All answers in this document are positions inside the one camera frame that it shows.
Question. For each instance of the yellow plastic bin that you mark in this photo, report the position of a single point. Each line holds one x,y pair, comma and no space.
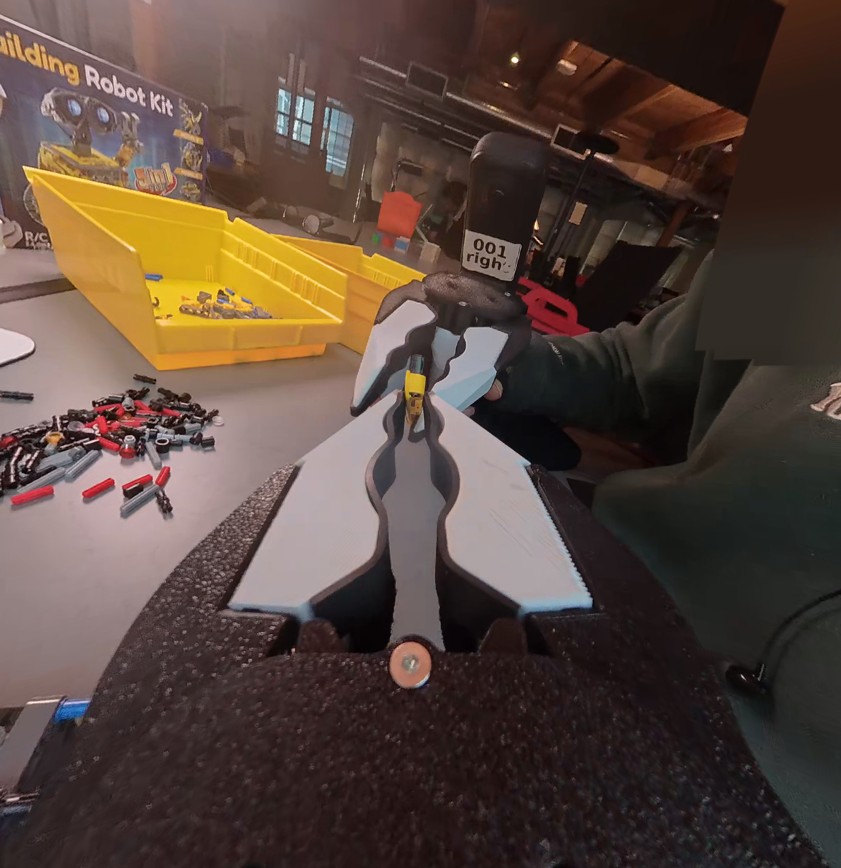
366,298
190,349

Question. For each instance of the person's right hand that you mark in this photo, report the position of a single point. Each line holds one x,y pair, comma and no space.
493,391

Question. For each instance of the dark framed window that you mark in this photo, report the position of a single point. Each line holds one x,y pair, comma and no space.
312,122

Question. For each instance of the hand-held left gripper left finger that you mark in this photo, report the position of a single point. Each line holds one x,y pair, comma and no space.
312,536

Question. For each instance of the orange fabric bag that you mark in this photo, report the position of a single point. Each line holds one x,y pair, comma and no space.
400,213

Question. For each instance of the person's right forearm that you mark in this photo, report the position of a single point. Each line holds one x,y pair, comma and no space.
596,373

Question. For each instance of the blue building kit box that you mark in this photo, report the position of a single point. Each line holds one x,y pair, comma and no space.
122,81

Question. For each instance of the black and yellow lego model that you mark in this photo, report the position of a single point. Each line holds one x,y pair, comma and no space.
27,732

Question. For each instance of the heap of mixed lego pieces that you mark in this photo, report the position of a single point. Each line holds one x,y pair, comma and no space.
224,308

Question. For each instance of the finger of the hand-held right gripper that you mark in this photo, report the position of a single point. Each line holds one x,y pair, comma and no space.
478,359
386,346

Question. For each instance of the red plastic container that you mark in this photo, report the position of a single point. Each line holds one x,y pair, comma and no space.
549,308

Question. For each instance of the pile of small lego pins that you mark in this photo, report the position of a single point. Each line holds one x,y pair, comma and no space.
88,434

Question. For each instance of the wooden book stand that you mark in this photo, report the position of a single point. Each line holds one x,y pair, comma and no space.
7,346

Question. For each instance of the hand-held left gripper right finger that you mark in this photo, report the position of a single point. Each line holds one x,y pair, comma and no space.
515,536

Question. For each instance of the black mesh pad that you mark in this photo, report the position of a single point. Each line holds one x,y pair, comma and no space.
535,441

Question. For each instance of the yellow lego connector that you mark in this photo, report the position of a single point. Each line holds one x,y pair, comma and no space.
413,390

